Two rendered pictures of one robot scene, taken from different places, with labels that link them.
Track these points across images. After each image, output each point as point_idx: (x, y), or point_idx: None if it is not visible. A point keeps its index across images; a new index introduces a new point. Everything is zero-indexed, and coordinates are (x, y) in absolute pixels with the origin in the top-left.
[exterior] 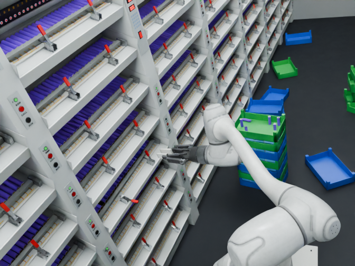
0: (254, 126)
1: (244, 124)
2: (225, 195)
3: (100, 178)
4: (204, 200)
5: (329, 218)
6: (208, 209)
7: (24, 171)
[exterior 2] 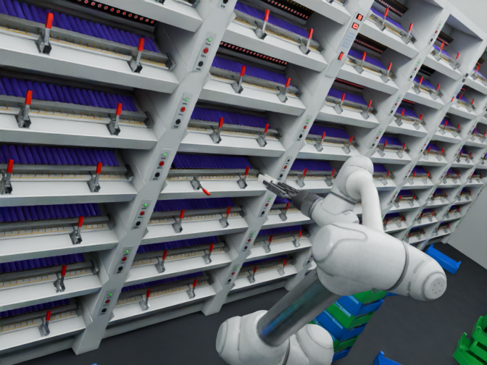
0: None
1: None
2: None
3: (201, 135)
4: (234, 305)
5: (440, 272)
6: (232, 315)
7: (164, 48)
